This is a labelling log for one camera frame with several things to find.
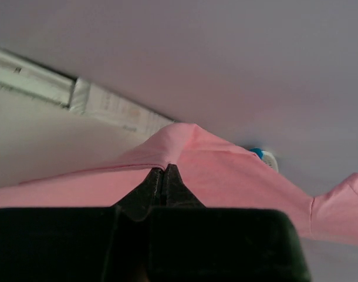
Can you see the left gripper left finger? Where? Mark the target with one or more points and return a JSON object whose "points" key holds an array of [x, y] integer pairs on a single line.
{"points": [[79, 243]]}

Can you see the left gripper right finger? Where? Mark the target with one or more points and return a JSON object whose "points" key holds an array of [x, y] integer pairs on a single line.
{"points": [[191, 242]]}

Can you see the pink t shirt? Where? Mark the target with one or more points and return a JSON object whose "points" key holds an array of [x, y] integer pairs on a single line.
{"points": [[219, 173]]}

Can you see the blue t shirt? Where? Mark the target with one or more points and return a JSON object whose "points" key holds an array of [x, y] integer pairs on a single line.
{"points": [[258, 151]]}

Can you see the white perforated laundry basket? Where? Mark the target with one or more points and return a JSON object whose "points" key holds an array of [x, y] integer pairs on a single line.
{"points": [[269, 159]]}

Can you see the white paper sheets at back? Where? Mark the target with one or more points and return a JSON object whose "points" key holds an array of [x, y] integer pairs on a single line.
{"points": [[91, 100]]}

